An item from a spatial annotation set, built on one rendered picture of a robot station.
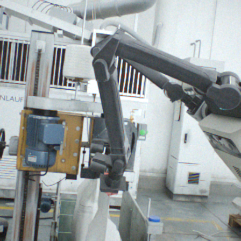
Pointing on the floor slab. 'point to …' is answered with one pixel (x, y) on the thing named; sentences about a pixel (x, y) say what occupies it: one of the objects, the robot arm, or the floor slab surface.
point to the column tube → (29, 226)
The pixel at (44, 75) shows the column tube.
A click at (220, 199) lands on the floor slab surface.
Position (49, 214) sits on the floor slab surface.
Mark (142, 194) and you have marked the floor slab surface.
